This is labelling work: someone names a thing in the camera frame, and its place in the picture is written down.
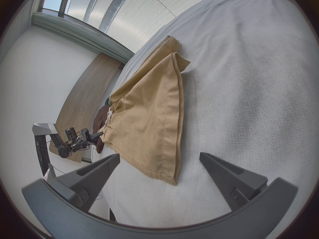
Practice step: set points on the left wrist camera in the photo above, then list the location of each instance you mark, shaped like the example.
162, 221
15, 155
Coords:
84, 133

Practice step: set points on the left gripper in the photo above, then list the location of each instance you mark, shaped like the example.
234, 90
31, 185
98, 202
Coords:
92, 138

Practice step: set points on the green garment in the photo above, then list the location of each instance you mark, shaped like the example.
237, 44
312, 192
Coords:
108, 101

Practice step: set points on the bed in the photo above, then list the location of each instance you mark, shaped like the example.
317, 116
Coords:
236, 96

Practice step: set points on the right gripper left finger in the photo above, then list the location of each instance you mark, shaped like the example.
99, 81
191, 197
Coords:
89, 180

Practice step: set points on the tan shorts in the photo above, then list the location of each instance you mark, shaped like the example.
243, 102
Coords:
149, 113

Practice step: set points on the window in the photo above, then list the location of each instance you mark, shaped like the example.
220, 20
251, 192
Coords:
149, 9

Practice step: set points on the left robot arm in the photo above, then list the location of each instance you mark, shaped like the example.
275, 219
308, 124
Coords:
59, 143

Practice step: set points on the brown garment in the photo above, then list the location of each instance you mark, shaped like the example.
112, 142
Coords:
99, 126

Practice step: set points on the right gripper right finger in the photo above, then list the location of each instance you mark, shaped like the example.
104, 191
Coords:
231, 180

